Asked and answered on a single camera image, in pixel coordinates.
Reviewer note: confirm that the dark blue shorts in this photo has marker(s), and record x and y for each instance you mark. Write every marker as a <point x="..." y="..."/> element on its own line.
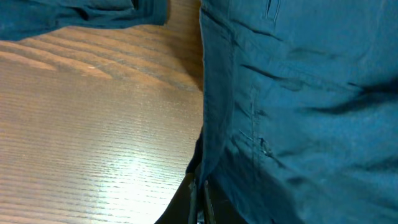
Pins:
<point x="300" y="109"/>

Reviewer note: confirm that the folded dark navy shorts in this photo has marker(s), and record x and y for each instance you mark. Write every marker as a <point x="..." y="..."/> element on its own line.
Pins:
<point x="21" y="19"/>

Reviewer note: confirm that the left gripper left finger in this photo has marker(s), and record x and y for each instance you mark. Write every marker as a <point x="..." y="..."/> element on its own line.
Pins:
<point x="182" y="208"/>

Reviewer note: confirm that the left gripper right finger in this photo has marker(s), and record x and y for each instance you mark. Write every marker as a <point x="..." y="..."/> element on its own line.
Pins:
<point x="217" y="209"/>

